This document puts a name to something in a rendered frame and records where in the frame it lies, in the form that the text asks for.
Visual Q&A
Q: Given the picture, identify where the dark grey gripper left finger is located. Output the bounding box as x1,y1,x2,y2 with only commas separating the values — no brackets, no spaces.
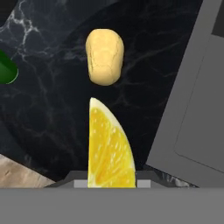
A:
45,171,89,189

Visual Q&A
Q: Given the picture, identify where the yellow lemon wedge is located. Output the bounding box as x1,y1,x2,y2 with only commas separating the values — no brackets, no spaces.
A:
87,97,137,189

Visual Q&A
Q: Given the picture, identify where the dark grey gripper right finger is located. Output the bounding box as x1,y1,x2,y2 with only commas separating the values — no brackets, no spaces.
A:
135,170,165,189

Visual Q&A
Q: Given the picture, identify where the pale yellow potato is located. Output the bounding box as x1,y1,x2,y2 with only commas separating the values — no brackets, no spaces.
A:
85,28,125,87

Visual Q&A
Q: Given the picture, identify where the green cup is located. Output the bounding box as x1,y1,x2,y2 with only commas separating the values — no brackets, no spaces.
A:
0,49,19,85

